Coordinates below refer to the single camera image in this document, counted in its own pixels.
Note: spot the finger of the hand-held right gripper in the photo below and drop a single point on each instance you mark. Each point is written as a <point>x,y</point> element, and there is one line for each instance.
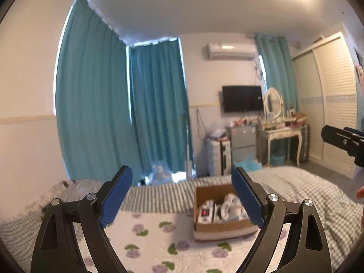
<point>354,131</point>
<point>335,138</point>

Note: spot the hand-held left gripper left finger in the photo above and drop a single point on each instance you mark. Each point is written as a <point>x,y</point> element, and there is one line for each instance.
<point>116,199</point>

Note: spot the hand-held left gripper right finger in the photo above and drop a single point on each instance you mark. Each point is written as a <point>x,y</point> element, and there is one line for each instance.
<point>247,199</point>

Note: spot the white plush toy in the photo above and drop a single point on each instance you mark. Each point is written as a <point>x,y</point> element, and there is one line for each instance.
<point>231,204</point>

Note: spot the cardboard box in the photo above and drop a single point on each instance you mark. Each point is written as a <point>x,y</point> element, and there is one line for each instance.
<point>216,227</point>

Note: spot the floral tissue box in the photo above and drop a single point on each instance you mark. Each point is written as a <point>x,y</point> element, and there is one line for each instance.
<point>206,212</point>

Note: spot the person's right hand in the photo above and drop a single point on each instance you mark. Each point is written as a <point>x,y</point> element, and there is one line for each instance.
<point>361,192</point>

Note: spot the light blue plastic bag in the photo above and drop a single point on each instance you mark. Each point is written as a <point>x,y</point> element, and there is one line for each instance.
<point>250,165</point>

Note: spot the cream slatted wardrobe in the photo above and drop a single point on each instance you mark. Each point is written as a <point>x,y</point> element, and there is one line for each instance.
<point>330,96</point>

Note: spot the hanging clothes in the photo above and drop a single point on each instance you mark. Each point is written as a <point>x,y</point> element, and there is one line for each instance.
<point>359,85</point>

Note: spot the teal basket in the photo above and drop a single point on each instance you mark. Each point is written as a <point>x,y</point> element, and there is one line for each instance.
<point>277,159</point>

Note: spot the blue printed bag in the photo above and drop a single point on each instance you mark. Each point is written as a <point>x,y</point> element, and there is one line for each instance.
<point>160,173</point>

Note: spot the white drawer cabinet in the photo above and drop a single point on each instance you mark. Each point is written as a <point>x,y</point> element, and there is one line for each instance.
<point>214,156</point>

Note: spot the grey mini fridge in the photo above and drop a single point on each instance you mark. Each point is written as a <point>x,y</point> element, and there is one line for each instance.
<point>244,145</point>

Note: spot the white dressing table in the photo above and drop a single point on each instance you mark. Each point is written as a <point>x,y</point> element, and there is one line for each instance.
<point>280,133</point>

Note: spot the grey checked bed sheet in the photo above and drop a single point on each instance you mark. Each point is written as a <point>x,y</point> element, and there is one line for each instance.
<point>307,187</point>

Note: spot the white oval vanity mirror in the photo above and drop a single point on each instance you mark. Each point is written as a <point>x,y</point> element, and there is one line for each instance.
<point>273,102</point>

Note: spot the clear plastic bag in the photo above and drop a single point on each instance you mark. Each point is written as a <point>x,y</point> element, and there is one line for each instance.
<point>217,130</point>

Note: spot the light teal curtain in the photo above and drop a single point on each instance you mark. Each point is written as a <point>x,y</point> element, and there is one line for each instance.
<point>275,62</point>

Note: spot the narrow teal curtain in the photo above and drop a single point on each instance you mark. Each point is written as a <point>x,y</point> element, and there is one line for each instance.
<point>159,105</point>

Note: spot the wide teal curtain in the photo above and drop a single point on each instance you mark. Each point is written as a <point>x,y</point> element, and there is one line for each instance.
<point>91,96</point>

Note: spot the white air conditioner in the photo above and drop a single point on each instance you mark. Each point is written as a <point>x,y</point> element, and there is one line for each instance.
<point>230,50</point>

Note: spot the black wall television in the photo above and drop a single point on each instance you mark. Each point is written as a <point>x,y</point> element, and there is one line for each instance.
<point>241,99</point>

